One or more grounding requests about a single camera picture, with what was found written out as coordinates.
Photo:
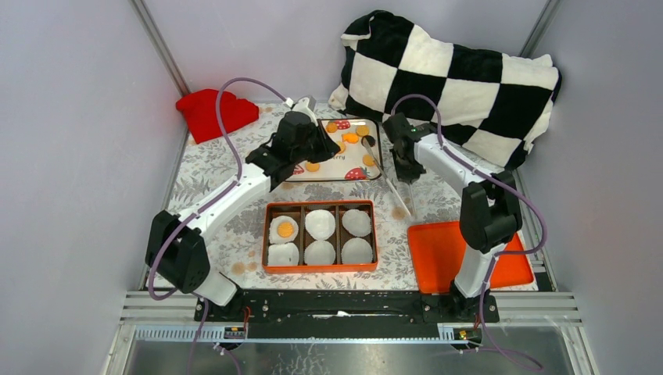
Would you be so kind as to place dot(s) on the orange cookie tin box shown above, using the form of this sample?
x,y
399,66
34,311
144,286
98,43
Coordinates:
x,y
298,211

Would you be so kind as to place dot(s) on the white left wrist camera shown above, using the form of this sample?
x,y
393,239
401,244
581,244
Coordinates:
x,y
306,105

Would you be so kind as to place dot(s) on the orange tin lid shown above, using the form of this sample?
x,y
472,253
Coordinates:
x,y
437,251

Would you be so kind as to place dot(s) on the orange fish shaped cookie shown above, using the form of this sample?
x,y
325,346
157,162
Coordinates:
x,y
351,138

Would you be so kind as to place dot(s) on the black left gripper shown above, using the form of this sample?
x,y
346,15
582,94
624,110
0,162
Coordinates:
x,y
327,148

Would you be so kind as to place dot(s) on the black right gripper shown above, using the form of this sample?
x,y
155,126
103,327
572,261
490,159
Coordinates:
x,y
406,176

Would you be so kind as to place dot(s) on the white paper cupcake liner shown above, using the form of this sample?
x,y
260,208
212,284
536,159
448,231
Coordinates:
x,y
319,253
357,222
286,254
320,224
274,238
357,251

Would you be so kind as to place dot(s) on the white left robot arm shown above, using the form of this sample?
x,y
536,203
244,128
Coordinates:
x,y
176,248

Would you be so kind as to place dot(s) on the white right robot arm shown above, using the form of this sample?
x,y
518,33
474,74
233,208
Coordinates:
x,y
490,212

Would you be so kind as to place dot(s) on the small swirl orange cookie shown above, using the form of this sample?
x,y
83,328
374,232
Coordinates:
x,y
331,127

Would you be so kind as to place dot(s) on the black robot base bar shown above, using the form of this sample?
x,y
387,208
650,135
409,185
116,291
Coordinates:
x,y
301,314

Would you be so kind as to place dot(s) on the metal serving tongs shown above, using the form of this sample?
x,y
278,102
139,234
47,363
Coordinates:
x,y
368,142

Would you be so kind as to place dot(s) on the checkered black white blanket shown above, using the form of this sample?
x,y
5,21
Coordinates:
x,y
490,103

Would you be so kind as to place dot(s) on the red cloth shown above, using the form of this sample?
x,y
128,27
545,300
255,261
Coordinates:
x,y
200,112

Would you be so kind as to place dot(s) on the strawberry print white tray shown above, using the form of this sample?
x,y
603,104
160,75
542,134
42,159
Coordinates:
x,y
349,164

